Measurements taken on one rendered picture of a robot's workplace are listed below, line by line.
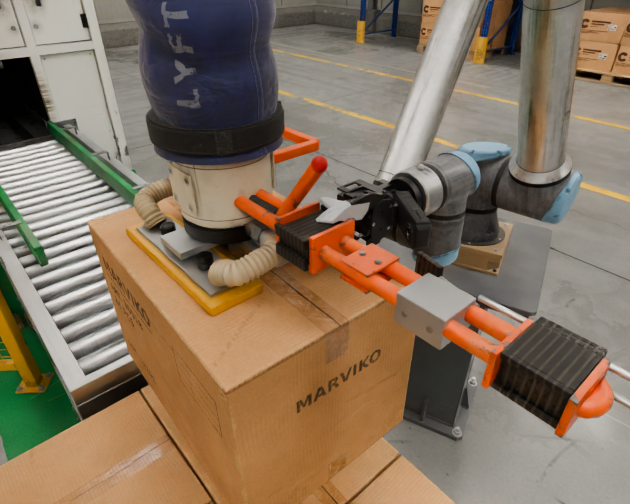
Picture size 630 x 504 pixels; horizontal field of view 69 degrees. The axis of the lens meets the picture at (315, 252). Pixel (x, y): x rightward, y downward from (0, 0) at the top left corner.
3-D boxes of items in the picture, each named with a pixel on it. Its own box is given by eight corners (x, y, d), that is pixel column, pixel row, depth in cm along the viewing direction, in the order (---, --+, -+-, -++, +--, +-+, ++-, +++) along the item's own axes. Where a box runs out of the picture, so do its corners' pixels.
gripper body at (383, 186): (332, 228, 77) (381, 206, 84) (369, 249, 72) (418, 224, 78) (333, 186, 73) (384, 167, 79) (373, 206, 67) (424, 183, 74)
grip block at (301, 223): (272, 253, 69) (270, 218, 66) (320, 231, 75) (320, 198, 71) (308, 277, 64) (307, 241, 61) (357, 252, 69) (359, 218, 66)
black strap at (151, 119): (128, 130, 79) (122, 107, 77) (240, 106, 92) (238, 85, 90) (191, 168, 65) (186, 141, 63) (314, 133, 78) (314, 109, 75)
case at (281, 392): (128, 353, 120) (86, 220, 99) (256, 293, 141) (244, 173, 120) (251, 543, 81) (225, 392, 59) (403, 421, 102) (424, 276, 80)
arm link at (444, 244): (418, 240, 101) (424, 188, 94) (466, 259, 94) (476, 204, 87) (393, 256, 95) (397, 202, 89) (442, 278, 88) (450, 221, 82)
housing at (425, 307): (390, 321, 56) (394, 292, 53) (425, 298, 60) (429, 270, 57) (438, 353, 51) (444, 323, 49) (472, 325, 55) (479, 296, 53)
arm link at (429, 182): (439, 221, 80) (447, 170, 75) (421, 230, 78) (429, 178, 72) (399, 203, 86) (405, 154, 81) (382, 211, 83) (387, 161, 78)
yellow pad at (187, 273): (126, 235, 93) (120, 214, 91) (172, 220, 99) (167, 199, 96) (212, 318, 72) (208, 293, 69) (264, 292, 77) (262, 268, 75)
